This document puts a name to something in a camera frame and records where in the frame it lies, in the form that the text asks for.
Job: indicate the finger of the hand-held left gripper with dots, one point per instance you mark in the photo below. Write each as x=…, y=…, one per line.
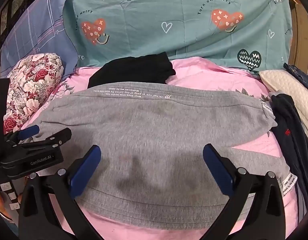
x=29, y=131
x=56, y=136

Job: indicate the teal heart printed blanket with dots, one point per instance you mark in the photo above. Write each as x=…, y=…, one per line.
x=156, y=12

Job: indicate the red floral pillow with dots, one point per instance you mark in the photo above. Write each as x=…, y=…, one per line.
x=34, y=85

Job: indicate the dark framed wall pictures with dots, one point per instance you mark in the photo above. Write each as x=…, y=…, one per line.
x=9, y=12

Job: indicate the navy garment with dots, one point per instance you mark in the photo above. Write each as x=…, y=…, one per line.
x=289, y=130

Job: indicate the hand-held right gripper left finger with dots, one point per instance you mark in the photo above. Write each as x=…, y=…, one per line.
x=85, y=172

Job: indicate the grey sweatshirt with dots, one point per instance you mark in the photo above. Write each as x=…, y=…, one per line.
x=156, y=130

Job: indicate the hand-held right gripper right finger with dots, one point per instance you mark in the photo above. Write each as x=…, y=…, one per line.
x=219, y=172

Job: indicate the dark denim cloth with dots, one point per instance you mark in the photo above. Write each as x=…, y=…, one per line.
x=299, y=76

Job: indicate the pink floral bed sheet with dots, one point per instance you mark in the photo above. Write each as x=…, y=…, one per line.
x=206, y=75

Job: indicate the black folded cloth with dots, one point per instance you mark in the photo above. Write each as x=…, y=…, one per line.
x=131, y=70

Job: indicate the blue plaid pillow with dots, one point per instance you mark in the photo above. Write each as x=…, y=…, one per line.
x=39, y=30

